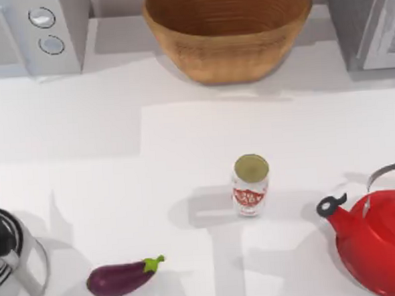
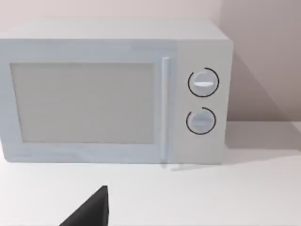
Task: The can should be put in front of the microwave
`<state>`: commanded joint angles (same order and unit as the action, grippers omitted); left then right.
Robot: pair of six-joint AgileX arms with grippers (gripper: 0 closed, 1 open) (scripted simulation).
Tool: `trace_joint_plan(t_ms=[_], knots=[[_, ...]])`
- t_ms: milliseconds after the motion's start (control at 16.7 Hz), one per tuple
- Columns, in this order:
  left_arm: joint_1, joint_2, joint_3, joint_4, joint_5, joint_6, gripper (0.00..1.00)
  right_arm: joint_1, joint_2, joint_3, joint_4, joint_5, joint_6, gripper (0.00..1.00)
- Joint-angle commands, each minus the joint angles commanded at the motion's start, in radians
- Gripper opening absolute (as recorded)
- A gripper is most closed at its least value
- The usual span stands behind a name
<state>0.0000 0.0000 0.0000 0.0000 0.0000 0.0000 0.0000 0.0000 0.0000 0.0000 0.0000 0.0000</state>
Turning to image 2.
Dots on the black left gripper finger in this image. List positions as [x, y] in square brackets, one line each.
[94, 209]

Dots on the pale microwave door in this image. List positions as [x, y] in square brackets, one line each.
[82, 150]

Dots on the pale microwave oven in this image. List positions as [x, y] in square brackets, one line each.
[200, 150]

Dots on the small pale microwave knob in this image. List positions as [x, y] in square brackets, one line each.
[200, 121]

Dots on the large pale microwave knob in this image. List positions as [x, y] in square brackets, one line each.
[203, 82]

